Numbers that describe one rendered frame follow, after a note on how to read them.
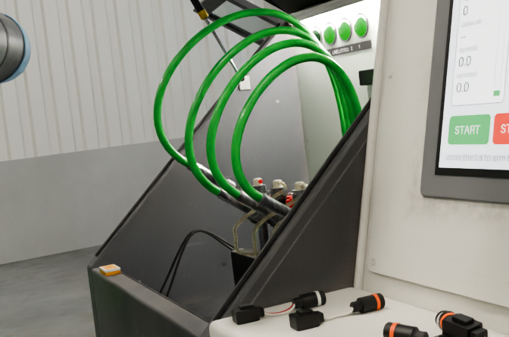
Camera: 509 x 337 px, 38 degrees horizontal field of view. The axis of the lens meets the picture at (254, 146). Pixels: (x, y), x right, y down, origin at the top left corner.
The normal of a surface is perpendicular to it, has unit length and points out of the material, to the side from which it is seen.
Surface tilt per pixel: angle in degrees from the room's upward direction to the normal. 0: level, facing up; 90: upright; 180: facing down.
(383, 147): 76
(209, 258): 90
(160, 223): 90
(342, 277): 90
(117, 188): 90
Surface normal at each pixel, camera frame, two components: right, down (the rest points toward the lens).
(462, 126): -0.90, -0.11
